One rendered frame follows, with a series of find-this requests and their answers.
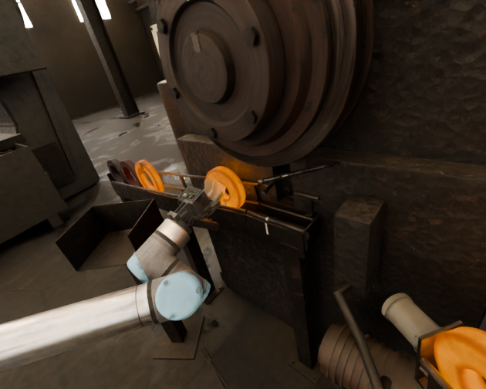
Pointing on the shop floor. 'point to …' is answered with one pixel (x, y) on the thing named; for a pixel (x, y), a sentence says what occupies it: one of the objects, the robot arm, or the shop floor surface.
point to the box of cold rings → (17, 195)
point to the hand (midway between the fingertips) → (223, 184)
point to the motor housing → (339, 353)
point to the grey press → (28, 101)
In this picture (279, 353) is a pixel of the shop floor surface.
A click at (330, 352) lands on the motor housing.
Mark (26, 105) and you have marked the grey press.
